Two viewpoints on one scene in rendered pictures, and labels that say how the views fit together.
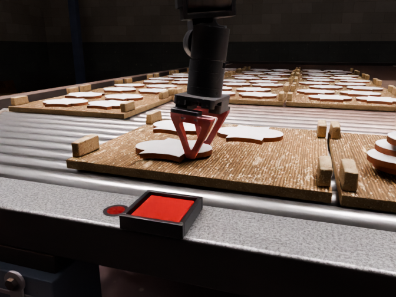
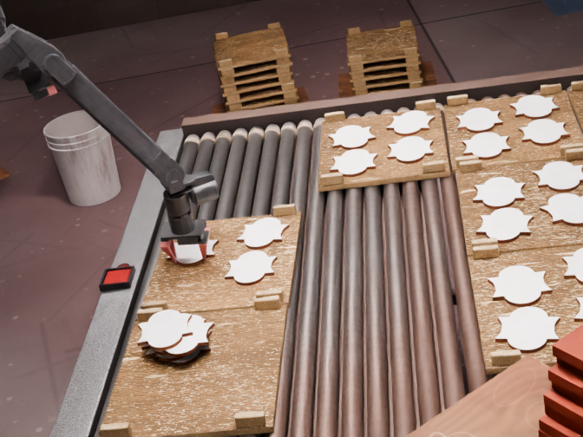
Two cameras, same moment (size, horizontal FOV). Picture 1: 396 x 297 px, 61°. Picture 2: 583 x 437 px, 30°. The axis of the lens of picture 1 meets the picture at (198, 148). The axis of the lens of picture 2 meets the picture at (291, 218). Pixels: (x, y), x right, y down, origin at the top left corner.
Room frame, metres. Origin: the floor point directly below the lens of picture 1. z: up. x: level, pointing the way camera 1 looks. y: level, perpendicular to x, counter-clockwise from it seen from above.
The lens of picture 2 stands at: (0.45, -2.29, 2.28)
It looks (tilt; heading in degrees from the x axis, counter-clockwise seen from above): 29 degrees down; 81
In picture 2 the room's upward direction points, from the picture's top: 11 degrees counter-clockwise
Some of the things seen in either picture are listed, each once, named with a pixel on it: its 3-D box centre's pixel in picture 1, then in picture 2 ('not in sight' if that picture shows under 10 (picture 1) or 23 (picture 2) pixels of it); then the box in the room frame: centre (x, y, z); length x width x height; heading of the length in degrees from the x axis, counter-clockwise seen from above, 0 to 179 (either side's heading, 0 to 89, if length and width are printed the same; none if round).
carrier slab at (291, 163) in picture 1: (214, 147); (225, 263); (0.62, -0.03, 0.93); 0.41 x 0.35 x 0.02; 71
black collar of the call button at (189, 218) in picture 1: (163, 211); (117, 277); (0.36, 0.04, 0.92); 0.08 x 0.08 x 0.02; 73
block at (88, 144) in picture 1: (85, 145); not in sight; (0.56, 0.20, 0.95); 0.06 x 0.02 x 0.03; 161
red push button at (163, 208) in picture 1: (163, 213); (117, 278); (0.36, 0.04, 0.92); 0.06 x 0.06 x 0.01; 73
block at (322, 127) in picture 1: (322, 128); (269, 296); (0.68, -0.26, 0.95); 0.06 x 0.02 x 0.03; 161
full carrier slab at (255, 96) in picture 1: (234, 91); (533, 199); (1.37, -0.15, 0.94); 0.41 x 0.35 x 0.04; 72
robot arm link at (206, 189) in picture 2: (201, 23); (188, 182); (0.58, 0.00, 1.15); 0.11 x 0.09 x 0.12; 10
